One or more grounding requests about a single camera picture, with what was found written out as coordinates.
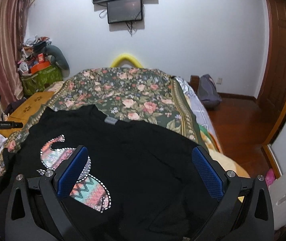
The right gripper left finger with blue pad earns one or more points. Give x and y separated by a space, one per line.
57 186

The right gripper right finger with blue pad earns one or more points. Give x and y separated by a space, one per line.
224 186

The black t-shirt with print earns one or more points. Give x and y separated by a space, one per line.
139 182

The cream fleece blanket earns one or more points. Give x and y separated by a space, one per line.
228 164

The wooden bed board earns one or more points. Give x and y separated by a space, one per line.
30 107

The green storage bag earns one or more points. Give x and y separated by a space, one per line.
41 80

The white patterned bed sheet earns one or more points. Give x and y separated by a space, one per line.
206 127

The orange box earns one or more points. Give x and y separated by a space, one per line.
39 67

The purple grey backpack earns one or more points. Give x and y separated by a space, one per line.
207 92

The wooden door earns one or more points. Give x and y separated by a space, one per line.
272 95

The floral bedspread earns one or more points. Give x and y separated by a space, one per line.
125 94

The pink striped curtain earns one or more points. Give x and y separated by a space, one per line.
13 23

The yellow foam tube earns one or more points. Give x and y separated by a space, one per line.
126 57

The wooden bed post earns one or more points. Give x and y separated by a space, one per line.
194 82

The small black wall monitor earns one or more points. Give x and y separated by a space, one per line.
124 11

